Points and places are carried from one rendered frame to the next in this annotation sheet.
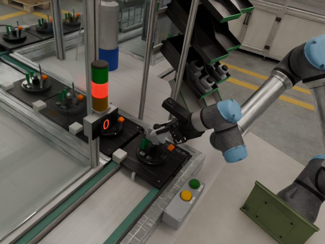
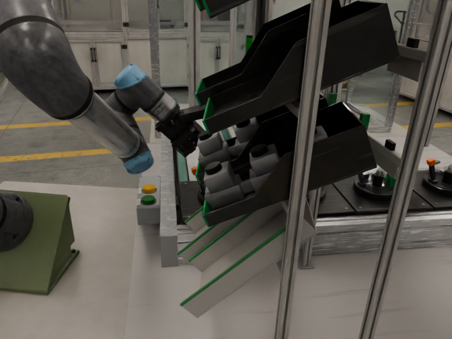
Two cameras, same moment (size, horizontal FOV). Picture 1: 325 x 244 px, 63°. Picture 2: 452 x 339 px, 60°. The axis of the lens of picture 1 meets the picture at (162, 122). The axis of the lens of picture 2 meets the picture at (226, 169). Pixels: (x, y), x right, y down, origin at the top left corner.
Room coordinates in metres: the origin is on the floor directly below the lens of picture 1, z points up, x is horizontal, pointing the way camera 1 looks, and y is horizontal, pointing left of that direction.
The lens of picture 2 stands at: (1.64, -0.57, 1.54)
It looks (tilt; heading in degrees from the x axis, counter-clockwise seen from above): 25 degrees down; 144
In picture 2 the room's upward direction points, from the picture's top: 2 degrees clockwise
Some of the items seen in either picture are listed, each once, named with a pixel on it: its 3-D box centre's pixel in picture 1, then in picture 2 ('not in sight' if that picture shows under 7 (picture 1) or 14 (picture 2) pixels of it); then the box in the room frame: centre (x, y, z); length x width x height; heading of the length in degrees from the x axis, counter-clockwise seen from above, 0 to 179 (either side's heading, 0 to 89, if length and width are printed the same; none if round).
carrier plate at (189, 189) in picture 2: (152, 156); (220, 200); (0.80, 0.02, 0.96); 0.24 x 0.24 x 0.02; 63
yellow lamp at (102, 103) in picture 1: (99, 100); not in sight; (0.68, 0.21, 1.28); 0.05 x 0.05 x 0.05
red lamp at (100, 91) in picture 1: (99, 87); not in sight; (0.68, 0.21, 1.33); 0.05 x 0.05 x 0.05
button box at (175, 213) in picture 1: (184, 200); (149, 198); (0.62, -0.14, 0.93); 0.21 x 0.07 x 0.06; 153
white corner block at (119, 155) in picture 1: (119, 156); not in sight; (0.75, 0.15, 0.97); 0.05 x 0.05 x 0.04; 63
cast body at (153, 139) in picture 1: (154, 131); not in sight; (0.80, 0.03, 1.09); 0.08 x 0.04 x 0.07; 63
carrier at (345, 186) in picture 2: not in sight; (378, 178); (1.02, 0.46, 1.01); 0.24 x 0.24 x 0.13; 63
